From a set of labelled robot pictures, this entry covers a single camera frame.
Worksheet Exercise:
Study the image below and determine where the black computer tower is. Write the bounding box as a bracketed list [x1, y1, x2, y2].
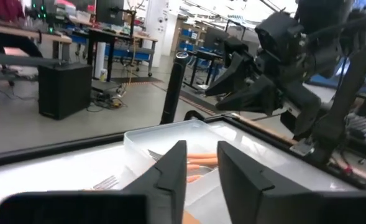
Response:
[38, 62, 93, 121]

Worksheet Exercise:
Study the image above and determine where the white glossy table cover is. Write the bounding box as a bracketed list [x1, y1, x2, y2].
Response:
[0, 119, 357, 224]

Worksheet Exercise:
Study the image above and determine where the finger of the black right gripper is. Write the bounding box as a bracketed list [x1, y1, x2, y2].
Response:
[204, 51, 255, 97]
[215, 74, 278, 114]

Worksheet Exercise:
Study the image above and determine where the white tall cabinet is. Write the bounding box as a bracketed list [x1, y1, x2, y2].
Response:
[142, 0, 179, 60]

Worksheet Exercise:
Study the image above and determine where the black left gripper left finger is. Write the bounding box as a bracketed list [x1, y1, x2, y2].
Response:
[0, 139, 188, 224]

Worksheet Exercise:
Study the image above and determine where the wooden desk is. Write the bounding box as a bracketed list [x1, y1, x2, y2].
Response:
[0, 23, 73, 63]

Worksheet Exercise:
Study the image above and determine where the black workbench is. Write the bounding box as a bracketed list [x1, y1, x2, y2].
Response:
[88, 27, 158, 78]

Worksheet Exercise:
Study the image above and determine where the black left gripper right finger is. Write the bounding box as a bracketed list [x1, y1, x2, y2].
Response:
[216, 141, 366, 224]

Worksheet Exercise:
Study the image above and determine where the person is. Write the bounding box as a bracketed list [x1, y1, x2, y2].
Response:
[0, 0, 43, 60]

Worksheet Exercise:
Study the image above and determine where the black backlit keyboard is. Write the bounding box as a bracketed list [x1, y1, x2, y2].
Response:
[345, 113, 366, 141]

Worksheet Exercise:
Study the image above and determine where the storage shelf with blue bins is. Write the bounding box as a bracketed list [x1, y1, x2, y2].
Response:
[176, 17, 204, 55]

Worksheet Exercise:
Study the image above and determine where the black computer monitor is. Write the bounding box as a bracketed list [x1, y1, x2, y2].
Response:
[94, 0, 126, 27]

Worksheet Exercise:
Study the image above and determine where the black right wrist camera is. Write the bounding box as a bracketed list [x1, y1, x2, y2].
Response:
[255, 11, 305, 63]

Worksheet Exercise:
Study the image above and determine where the clear plastic bin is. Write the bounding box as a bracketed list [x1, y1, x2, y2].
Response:
[122, 119, 283, 218]

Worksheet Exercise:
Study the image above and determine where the black stand post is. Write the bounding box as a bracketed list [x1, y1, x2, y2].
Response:
[159, 50, 190, 126]

